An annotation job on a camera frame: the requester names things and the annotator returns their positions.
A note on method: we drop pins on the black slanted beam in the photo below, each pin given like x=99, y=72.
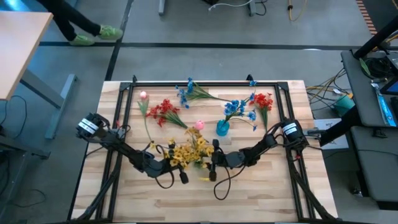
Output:
x=339, y=126

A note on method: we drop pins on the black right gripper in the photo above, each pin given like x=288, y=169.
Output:
x=231, y=159

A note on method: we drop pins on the person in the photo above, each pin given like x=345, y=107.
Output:
x=62, y=15

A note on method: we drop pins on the grey desk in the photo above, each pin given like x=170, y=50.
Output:
x=363, y=93

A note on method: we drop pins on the yellow artificial flower bunch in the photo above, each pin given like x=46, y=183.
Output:
x=202, y=143
x=175, y=154

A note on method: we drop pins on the dark tablet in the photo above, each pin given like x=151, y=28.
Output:
x=392, y=87

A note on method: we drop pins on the dark grey desk foot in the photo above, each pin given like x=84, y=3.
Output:
x=18, y=147

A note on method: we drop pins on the blue glass vase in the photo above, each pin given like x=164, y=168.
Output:
x=222, y=129

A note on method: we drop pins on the grey side table leg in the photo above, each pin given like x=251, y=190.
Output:
x=61, y=105

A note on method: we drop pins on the teal cup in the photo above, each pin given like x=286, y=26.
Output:
x=343, y=105

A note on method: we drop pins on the red artificial flower bunch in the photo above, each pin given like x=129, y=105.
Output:
x=164, y=109
x=262, y=101

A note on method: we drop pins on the wooden side table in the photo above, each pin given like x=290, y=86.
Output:
x=21, y=46

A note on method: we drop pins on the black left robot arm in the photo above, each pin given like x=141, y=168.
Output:
x=124, y=146

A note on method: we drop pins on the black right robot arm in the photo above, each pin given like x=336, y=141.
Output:
x=264, y=144

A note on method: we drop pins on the black diagonal pole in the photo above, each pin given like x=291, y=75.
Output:
x=377, y=39

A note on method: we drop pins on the white paper sheet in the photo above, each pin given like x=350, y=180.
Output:
x=340, y=143

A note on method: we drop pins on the black metal table frame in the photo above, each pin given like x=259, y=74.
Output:
x=155, y=84

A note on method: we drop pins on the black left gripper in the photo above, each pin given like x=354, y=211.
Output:
x=158, y=169

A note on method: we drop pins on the blue artificial flower bunch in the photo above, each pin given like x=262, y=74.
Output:
x=190, y=88
x=233, y=107

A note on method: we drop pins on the pink artificial tulip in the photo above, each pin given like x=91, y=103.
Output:
x=143, y=95
x=199, y=125

